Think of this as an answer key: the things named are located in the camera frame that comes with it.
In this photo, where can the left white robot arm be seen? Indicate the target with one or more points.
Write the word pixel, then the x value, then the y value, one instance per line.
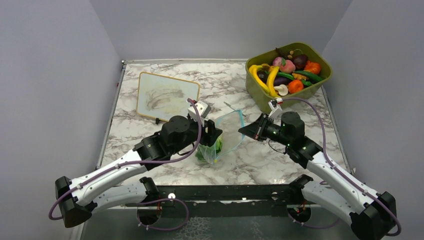
pixel 78 198

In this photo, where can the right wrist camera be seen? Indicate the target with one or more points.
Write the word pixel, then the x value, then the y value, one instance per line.
pixel 275 107

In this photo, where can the white mushroom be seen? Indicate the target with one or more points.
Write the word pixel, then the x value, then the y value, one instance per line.
pixel 282 90

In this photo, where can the yellow banana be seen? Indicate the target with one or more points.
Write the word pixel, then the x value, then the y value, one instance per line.
pixel 253 70
pixel 273 71

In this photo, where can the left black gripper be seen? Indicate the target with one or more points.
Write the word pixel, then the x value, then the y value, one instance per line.
pixel 209 138

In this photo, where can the clear zip top bag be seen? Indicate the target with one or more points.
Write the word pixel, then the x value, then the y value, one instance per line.
pixel 229 123

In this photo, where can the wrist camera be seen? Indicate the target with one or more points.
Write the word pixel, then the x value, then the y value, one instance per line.
pixel 275 107
pixel 202 108

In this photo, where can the pink purple onion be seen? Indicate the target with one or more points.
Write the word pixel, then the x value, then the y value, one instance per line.
pixel 277 62

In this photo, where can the orange tangerine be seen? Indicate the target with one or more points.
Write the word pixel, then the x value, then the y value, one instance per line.
pixel 295 86

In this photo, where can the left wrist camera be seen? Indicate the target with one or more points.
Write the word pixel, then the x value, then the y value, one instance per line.
pixel 202 108

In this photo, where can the pink peach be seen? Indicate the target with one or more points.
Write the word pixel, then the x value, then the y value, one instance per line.
pixel 288 68

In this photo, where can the green white pen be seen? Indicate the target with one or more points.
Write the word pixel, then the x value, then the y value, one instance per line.
pixel 234 108

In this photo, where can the small whiteboard yellow frame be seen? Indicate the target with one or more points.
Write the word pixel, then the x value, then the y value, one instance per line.
pixel 162 97

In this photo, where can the green lettuce leaf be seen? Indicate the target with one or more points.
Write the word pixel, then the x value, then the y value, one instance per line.
pixel 209 154

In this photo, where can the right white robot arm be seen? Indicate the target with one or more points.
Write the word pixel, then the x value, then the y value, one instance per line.
pixel 371 215

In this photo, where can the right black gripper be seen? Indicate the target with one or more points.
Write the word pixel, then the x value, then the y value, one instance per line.
pixel 256 130

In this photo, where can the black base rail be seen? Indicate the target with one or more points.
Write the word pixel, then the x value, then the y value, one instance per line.
pixel 214 201

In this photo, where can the dark purple avocado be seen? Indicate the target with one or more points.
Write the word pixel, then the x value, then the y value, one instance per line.
pixel 300 61

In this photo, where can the green chili pepper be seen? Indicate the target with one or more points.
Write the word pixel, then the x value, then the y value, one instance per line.
pixel 291 76

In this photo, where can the purple eggplant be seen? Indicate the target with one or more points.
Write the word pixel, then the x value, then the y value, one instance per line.
pixel 281 80

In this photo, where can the olive green plastic bin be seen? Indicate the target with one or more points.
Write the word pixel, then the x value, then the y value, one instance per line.
pixel 261 97

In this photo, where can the bumpy orange fruit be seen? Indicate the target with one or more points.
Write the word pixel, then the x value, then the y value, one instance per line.
pixel 312 67

